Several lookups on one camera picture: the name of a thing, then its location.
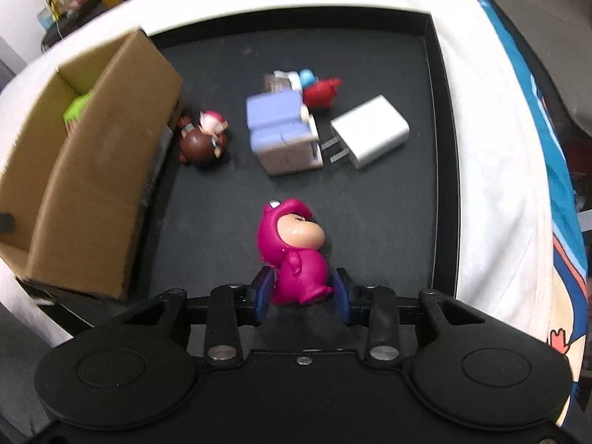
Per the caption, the pink hooded figurine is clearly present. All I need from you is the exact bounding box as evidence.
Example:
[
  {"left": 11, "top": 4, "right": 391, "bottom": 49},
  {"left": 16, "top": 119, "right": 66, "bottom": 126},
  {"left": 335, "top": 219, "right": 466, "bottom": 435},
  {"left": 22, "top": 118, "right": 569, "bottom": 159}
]
[{"left": 258, "top": 198, "right": 334, "bottom": 307}]

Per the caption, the cardboard box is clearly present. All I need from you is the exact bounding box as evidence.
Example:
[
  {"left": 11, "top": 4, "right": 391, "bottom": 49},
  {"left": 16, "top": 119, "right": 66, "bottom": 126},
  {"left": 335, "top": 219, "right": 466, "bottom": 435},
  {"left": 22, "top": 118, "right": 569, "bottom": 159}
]
[{"left": 0, "top": 28, "right": 185, "bottom": 300}]

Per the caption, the white plug charger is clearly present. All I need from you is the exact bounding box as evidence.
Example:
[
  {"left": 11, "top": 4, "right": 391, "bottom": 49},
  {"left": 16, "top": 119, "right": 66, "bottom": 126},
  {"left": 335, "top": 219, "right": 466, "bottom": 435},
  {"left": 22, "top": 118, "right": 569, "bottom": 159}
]
[{"left": 322, "top": 95, "right": 411, "bottom": 171}]

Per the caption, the small clear plastic packet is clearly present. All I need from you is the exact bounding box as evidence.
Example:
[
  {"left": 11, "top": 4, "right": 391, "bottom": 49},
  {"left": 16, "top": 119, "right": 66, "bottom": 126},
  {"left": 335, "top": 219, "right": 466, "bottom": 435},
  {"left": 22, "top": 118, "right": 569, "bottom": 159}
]
[{"left": 262, "top": 73, "right": 293, "bottom": 94}]

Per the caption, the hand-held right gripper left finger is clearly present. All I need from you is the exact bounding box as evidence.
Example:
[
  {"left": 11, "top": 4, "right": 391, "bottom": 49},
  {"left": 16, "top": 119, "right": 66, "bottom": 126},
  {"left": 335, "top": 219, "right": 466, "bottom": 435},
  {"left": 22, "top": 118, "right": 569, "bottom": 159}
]
[{"left": 109, "top": 266, "right": 278, "bottom": 365}]

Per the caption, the blue white figurine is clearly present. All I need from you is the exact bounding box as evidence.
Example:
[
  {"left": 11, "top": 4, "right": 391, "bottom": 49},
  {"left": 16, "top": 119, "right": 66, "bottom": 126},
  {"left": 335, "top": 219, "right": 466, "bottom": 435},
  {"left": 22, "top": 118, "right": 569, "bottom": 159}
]
[{"left": 274, "top": 68, "right": 320, "bottom": 91}]

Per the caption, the red figurine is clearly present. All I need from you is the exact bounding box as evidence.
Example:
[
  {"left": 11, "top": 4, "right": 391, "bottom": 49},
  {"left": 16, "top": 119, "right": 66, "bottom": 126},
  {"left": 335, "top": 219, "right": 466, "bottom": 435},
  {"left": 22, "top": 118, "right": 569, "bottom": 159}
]
[{"left": 302, "top": 78, "right": 344, "bottom": 110}]

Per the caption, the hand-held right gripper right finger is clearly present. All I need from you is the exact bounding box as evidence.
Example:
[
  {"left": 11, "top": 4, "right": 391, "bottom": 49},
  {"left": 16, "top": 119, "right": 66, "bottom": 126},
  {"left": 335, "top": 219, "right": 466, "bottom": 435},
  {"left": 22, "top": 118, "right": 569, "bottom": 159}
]
[{"left": 332, "top": 267, "right": 492, "bottom": 364}]

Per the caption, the green cube toy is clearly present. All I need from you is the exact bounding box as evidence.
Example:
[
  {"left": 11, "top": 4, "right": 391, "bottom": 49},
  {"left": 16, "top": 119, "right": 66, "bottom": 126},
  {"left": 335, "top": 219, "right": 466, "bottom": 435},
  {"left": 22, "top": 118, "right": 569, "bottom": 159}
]
[{"left": 63, "top": 92, "right": 94, "bottom": 136}]

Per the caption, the brown bear figurine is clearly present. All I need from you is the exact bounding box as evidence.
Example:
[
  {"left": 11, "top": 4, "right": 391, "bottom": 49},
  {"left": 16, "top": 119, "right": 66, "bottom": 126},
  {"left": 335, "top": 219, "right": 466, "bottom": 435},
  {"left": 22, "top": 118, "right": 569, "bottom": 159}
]
[{"left": 178, "top": 110, "right": 231, "bottom": 168}]

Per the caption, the blue printed blanket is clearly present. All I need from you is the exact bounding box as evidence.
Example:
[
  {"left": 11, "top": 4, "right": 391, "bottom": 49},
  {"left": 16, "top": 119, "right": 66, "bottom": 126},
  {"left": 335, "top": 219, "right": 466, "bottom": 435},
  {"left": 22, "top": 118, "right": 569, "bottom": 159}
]
[{"left": 451, "top": 0, "right": 592, "bottom": 401}]

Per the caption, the lavender white power adapter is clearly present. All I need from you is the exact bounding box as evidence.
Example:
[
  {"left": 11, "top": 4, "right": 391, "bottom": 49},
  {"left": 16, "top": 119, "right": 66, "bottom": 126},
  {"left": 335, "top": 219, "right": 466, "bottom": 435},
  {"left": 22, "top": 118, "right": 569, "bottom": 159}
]
[{"left": 246, "top": 90, "right": 323, "bottom": 177}]

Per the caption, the black tray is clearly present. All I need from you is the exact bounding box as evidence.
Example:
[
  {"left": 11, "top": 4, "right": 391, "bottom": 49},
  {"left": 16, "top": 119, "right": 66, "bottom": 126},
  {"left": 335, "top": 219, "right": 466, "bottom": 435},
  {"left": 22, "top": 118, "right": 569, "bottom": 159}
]
[{"left": 34, "top": 7, "right": 461, "bottom": 331}]

